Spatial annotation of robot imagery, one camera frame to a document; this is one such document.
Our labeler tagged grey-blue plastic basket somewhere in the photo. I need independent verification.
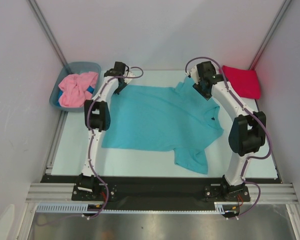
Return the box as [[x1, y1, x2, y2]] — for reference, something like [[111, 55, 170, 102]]
[[49, 61, 101, 112]]

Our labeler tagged white slotted cable duct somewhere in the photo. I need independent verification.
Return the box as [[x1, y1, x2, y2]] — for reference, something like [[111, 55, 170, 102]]
[[36, 203, 225, 215]]

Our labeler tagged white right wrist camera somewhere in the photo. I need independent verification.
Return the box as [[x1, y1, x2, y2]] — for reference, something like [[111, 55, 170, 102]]
[[185, 65, 200, 84]]

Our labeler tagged folded red t-shirt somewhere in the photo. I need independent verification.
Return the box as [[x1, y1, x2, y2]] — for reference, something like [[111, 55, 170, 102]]
[[222, 65, 261, 100]]

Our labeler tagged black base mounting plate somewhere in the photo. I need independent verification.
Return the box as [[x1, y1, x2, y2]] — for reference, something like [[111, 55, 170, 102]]
[[41, 174, 280, 202]]

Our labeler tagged teal t-shirt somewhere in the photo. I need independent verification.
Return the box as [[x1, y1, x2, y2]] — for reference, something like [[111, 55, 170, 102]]
[[102, 78, 224, 175]]

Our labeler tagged left aluminium corner post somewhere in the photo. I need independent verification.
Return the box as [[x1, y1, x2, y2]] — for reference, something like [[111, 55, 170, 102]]
[[26, 0, 68, 66]]

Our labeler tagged blue t-shirt in basket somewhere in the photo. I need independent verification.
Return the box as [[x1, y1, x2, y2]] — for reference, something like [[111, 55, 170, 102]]
[[55, 86, 95, 107]]

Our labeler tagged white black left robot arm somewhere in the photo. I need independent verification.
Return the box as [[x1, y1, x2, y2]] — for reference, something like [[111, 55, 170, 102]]
[[75, 61, 135, 200]]

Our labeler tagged aluminium corner post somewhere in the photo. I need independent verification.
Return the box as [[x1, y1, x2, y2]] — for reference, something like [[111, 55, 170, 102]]
[[248, 0, 294, 70], [26, 0, 68, 66]]

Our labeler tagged pink t-shirt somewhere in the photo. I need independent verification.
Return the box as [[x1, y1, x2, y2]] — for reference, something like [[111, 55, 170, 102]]
[[58, 71, 99, 108]]

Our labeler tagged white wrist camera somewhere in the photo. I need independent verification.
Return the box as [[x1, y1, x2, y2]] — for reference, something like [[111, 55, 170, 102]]
[[124, 69, 136, 80], [185, 65, 200, 84]]

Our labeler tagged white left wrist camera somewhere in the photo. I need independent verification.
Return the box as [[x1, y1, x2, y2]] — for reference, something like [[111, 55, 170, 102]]
[[124, 69, 136, 80]]

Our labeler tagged right aluminium corner post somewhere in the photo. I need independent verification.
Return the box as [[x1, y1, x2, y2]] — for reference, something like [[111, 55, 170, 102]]
[[248, 0, 294, 70]]

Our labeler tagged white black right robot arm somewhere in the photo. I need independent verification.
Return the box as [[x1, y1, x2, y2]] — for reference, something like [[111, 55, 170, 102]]
[[185, 60, 266, 202]]

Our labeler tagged aluminium front rail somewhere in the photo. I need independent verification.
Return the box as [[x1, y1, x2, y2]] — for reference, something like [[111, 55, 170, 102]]
[[25, 183, 299, 204]]

